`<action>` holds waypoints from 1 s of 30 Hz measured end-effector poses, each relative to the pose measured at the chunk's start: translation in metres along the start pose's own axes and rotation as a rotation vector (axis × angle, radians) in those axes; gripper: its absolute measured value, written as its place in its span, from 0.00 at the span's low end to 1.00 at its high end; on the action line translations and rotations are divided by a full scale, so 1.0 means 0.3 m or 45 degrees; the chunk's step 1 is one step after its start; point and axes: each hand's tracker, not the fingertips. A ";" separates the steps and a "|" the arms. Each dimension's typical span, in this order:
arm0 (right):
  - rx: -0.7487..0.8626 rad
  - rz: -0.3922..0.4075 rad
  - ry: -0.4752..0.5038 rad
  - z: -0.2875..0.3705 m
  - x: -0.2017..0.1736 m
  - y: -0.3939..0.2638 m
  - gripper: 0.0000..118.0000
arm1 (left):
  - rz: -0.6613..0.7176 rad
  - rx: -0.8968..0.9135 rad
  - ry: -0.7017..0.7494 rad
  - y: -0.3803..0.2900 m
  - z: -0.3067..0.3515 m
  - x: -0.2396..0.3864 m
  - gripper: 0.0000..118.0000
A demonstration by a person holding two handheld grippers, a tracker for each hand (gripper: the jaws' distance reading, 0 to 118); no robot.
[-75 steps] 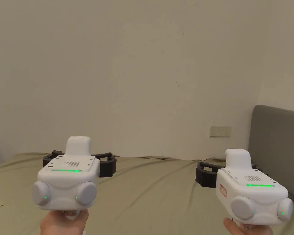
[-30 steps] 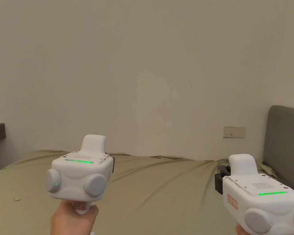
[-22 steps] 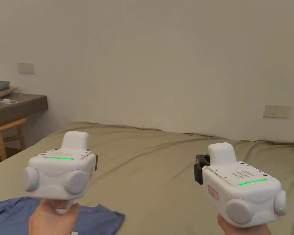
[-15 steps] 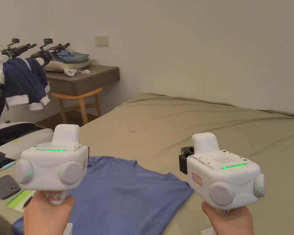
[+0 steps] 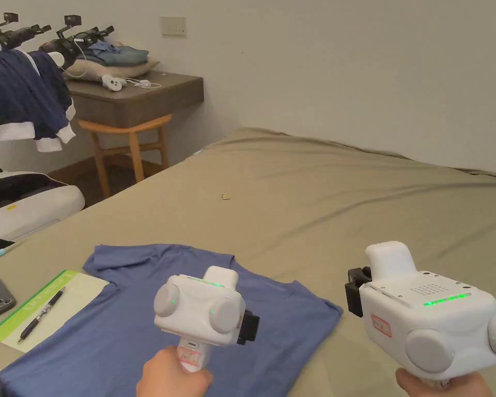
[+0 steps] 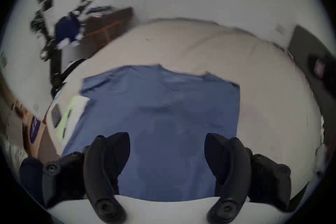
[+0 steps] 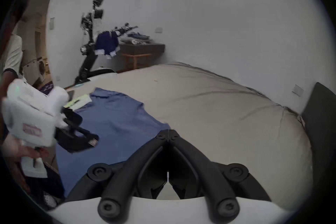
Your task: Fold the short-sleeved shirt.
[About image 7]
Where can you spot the person's legs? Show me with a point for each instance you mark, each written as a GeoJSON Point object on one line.
{"type": "Point", "coordinates": [44, 186]}

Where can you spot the bed with beige sheet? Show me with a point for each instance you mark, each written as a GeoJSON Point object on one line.
{"type": "Point", "coordinates": [210, 102]}

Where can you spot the white washing machine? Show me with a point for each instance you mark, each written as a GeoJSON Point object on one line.
{"type": "Point", "coordinates": [40, 67]}

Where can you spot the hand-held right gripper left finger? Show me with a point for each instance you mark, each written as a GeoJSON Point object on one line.
{"type": "Point", "coordinates": [123, 181]}

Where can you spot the pale yellow paper card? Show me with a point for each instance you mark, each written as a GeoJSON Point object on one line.
{"type": "Point", "coordinates": [78, 102]}

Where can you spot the black robot with blue garment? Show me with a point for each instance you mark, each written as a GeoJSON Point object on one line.
{"type": "Point", "coordinates": [88, 60]}

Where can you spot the blue shirt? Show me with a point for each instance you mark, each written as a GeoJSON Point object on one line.
{"type": "Point", "coordinates": [118, 123]}

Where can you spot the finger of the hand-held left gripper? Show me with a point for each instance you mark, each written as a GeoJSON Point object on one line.
{"type": "Point", "coordinates": [69, 143]}
{"type": "Point", "coordinates": [85, 133]}

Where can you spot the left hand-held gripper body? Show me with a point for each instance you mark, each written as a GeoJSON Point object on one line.
{"type": "Point", "coordinates": [28, 112]}

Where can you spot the person's body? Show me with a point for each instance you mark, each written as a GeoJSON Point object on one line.
{"type": "Point", "coordinates": [11, 55]}

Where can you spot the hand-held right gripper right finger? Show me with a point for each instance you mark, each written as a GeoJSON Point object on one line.
{"type": "Point", "coordinates": [212, 181]}

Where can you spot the person's left hand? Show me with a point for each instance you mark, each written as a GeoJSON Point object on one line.
{"type": "Point", "coordinates": [15, 146]}

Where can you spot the dark padded headboard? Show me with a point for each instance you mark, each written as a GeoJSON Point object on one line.
{"type": "Point", "coordinates": [320, 118]}

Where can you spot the dark wooden table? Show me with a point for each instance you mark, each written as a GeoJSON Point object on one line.
{"type": "Point", "coordinates": [141, 49]}

